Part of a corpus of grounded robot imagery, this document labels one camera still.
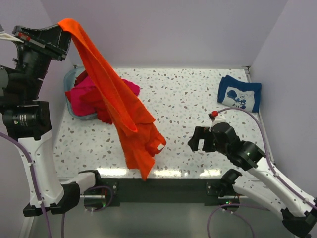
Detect light blue plastic basket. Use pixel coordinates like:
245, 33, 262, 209
63, 65, 97, 120

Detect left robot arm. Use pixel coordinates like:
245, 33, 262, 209
0, 25, 103, 217

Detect dark red t-shirt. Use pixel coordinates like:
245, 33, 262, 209
74, 70, 88, 86

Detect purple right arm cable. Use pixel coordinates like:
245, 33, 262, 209
207, 107, 317, 238

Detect orange t-shirt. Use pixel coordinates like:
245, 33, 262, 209
58, 18, 166, 180

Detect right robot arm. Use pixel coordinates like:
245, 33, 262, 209
188, 122, 317, 238

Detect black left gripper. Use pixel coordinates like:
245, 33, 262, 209
8, 18, 74, 100

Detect pink t-shirt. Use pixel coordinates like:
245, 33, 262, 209
65, 76, 140, 124

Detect folded blue printed t-shirt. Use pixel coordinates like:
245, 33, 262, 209
217, 75, 262, 113

